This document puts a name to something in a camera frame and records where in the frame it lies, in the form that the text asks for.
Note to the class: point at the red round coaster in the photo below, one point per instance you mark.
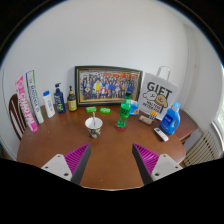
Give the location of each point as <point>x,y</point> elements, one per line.
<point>119,128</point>

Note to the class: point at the dark amber pump bottle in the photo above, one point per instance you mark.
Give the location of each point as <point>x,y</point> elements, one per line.
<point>71,99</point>

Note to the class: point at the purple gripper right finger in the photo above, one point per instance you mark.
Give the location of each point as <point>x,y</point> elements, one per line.
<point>152,166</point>

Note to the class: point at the blue tissue pack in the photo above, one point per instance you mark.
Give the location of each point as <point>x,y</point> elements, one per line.
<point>134,108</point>

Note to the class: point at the small snack packet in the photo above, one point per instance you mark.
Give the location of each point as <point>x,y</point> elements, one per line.
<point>145,120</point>

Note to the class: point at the right green small box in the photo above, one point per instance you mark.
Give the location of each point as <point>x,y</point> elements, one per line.
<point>105,110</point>

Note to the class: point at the white green shuttlecock tube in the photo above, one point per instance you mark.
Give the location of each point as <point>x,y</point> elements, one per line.
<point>30,80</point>

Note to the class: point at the green plastic soda bottle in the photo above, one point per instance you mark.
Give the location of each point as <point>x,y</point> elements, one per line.
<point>124,111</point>

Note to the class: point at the white remote control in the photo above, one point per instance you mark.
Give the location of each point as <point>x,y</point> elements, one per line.
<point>161,134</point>

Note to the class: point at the white stirrer in cup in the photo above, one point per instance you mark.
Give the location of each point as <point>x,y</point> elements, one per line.
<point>94,124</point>

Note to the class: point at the blue detergent bottle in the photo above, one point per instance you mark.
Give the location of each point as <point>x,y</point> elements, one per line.
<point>171,120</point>

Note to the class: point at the blue pump bottle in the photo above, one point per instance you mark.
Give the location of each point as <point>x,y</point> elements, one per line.
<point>59,99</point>

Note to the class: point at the framed group photo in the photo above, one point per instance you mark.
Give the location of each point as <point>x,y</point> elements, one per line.
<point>105,85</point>

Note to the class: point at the white lotion bottle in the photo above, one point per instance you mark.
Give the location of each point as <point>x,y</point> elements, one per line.
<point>48,104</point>

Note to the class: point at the white radiator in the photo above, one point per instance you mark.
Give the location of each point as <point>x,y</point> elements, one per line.
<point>204,150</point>

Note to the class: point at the dark wooden side table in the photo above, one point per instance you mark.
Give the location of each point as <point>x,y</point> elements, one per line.
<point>186,127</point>

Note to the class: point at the dark wooden chair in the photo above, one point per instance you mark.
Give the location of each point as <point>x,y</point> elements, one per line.
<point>16,116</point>

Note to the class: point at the green small box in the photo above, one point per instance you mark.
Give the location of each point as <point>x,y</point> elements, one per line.
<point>105,110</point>
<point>91,109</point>

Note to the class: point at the white gift paper bag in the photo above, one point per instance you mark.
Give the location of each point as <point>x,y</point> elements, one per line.
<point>157,93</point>

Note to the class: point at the patterned paper cup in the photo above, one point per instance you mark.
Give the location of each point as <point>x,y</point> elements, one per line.
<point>94,133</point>

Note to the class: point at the orange capped small items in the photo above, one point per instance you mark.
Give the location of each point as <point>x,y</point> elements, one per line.
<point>153,115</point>

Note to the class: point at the pink shuttlecock tube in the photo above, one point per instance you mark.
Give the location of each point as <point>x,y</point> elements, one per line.
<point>20,89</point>

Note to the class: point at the left green small box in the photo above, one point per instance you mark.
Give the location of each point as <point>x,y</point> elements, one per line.
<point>91,109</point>

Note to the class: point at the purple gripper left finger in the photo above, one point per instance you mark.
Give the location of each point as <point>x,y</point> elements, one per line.
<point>71,166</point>

